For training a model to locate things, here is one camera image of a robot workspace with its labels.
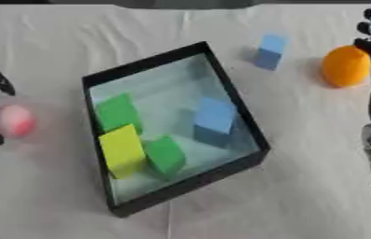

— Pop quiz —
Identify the black box white inside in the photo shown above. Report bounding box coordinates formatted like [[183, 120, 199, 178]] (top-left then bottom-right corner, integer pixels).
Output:
[[80, 40, 272, 218]]

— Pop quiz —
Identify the orange toy fruit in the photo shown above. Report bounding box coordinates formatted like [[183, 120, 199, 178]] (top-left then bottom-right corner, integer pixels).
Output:
[[321, 44, 371, 89]]

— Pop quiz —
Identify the pink toy peach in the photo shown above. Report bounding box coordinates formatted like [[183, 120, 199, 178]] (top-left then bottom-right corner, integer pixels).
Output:
[[0, 104, 38, 138]]

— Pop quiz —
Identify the small blue block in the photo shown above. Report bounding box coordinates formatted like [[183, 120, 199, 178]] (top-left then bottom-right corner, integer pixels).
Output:
[[253, 33, 290, 71]]

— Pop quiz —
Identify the large green block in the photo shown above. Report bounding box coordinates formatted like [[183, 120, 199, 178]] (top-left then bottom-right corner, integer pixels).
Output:
[[93, 92, 145, 135]]

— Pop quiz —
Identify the yellow block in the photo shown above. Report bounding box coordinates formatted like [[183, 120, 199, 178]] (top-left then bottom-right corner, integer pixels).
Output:
[[96, 123, 150, 180]]

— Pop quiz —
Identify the large blue block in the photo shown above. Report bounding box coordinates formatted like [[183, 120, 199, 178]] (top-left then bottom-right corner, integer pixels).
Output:
[[192, 96, 239, 148]]

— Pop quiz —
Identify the small green block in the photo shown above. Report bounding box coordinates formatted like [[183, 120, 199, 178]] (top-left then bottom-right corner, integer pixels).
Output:
[[140, 134, 189, 179]]

